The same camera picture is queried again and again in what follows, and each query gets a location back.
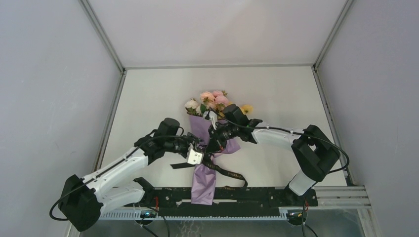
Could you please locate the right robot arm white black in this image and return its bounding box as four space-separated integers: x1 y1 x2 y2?
203 104 342 205

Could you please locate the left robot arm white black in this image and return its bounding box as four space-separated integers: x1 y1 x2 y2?
57 118 201 232

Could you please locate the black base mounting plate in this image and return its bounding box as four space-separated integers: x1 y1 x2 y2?
141 187 319 217

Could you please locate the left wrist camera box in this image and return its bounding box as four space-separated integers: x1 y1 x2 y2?
186 147 204 165

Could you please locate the pink wrapping paper sheet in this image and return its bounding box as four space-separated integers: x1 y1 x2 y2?
189 115 220 205

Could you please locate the black strap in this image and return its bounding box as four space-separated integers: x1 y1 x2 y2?
170 152 249 189

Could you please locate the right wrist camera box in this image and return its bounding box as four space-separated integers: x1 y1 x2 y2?
203 110 218 130

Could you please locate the pink fake flower stem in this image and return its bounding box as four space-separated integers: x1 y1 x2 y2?
200 90 231 112

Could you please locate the white cable duct strip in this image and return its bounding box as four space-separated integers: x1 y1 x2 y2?
99 209 289 221

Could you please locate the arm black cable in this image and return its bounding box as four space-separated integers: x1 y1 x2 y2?
49 134 197 237
204 109 350 237

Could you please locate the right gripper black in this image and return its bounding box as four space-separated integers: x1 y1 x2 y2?
205 122 239 154

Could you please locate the white fake flower stem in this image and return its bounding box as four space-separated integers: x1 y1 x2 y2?
184 99 201 116

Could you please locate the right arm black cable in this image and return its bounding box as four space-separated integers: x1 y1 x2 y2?
204 109 350 237

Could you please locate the yellow fake flower stem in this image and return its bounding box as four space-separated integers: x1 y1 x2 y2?
240 104 253 115

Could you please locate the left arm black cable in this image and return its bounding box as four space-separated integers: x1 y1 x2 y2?
49 134 197 237

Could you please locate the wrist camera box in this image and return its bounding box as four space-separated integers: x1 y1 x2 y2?
203 110 218 130
186 147 204 165

